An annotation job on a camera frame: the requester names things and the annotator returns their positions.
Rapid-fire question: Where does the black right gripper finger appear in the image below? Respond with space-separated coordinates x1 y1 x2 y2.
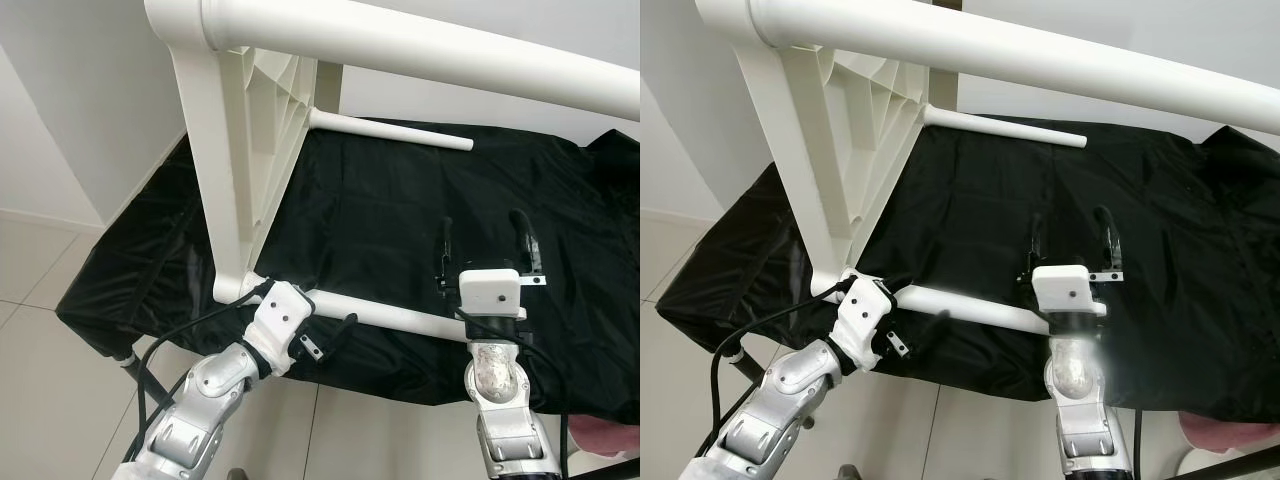
1091 204 1120 274
508 208 542 277
437 215 457 283
1027 210 1047 281

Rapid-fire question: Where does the white plastic table top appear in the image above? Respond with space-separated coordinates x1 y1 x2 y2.
145 0 346 301
697 0 961 296

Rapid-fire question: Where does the black metal table leg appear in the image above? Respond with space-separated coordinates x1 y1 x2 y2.
730 350 767 387
120 350 173 403

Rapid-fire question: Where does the pink cushion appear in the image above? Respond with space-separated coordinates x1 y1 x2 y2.
1180 410 1280 453
568 413 640 463

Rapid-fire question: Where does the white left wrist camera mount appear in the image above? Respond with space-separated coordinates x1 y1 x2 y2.
245 282 316 376
835 277 896 371

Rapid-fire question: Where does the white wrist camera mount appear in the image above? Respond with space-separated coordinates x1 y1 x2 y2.
457 268 523 323
1032 264 1093 319
835 277 896 371
245 282 316 376

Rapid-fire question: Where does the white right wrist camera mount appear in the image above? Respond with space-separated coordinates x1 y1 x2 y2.
1032 264 1093 319
457 268 523 323

